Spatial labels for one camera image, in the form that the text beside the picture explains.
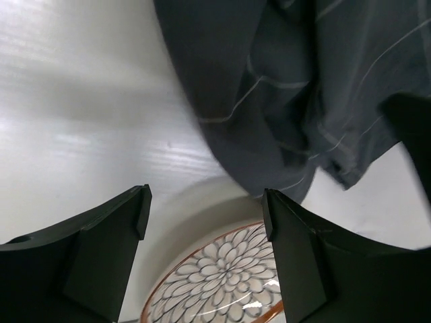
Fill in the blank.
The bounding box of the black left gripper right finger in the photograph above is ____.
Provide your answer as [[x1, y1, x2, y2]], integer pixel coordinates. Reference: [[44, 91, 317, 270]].
[[262, 189, 430, 322]]

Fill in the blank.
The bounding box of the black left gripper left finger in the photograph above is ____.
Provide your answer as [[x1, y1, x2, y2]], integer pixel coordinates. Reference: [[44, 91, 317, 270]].
[[1, 185, 152, 322]]

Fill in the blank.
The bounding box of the dark grey checked cloth napkin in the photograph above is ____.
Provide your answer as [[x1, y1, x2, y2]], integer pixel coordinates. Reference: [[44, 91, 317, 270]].
[[154, 1, 430, 203]]

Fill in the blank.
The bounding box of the floral patterned ceramic plate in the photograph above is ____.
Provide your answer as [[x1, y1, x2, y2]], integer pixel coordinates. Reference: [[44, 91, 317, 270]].
[[140, 222, 286, 323]]

